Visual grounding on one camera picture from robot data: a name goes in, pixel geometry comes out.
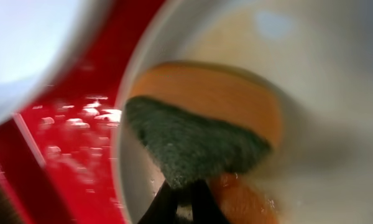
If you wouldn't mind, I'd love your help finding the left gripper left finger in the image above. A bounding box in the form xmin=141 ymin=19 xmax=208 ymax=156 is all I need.
xmin=138 ymin=181 xmax=178 ymax=224

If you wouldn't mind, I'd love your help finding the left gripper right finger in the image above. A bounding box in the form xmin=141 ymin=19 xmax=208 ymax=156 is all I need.
xmin=191 ymin=180 xmax=229 ymax=224

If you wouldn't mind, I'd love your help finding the orange green scrub sponge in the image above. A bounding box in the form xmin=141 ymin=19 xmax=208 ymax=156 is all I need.
xmin=124 ymin=62 xmax=282 ymax=223

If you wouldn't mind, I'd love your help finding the white plate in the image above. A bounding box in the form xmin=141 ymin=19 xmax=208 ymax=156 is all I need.
xmin=0 ymin=0 xmax=113 ymax=124
xmin=117 ymin=0 xmax=373 ymax=223

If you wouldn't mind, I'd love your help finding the red plastic tray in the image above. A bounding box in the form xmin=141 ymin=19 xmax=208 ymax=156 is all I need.
xmin=0 ymin=0 xmax=163 ymax=223

